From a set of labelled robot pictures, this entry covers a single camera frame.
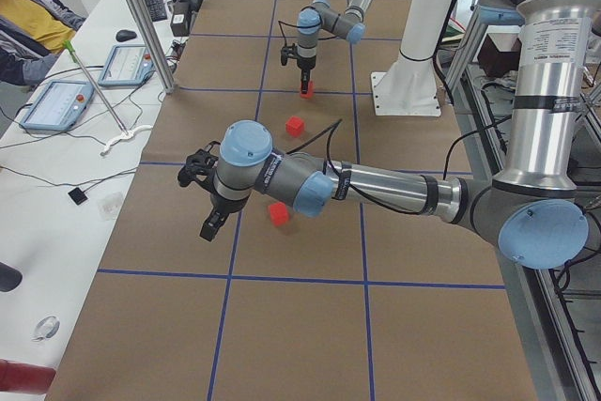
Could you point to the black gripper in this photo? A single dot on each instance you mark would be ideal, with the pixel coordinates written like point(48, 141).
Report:
point(306, 63)
point(224, 204)

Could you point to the red cube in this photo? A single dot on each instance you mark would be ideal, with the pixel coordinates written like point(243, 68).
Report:
point(295, 126)
point(278, 213)

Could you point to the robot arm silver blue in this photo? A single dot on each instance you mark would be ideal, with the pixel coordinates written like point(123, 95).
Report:
point(346, 23)
point(527, 210)

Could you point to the black cardboard box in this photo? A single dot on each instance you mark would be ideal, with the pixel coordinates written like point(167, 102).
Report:
point(181, 18)

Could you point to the black keyboard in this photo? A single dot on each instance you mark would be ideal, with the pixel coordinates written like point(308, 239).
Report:
point(152, 1)

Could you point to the teach pendant far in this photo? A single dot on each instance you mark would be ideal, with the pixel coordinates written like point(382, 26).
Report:
point(126, 65)

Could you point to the teach pendant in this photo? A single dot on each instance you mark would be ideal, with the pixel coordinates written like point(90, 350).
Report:
point(58, 107)
point(126, 65)

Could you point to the black computer mouse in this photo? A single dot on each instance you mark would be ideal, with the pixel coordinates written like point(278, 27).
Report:
point(124, 35)

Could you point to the teach pendant near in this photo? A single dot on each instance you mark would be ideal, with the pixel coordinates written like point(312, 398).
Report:
point(58, 107)

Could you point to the red cylinder object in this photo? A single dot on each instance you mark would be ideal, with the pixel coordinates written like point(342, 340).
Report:
point(18, 377)

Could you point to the white camera pedestal column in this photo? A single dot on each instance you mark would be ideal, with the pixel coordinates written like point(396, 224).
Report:
point(408, 87)

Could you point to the aluminium frame post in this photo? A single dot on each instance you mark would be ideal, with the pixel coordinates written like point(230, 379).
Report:
point(151, 40)

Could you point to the metal rod with handle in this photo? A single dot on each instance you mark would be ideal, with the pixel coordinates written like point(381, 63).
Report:
point(126, 134)

